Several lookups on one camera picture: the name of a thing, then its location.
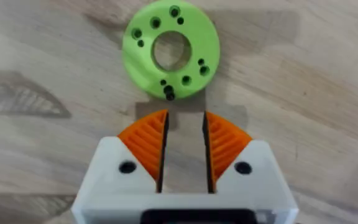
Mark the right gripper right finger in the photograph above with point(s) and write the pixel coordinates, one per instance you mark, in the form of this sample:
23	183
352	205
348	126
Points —
253	177

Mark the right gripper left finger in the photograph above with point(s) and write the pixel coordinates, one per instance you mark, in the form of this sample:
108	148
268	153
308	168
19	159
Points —
126	174

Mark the green disc with holes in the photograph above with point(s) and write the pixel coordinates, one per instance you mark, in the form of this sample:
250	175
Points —
170	49

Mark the small black screw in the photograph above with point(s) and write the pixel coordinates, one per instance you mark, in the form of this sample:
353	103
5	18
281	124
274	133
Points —
169	92

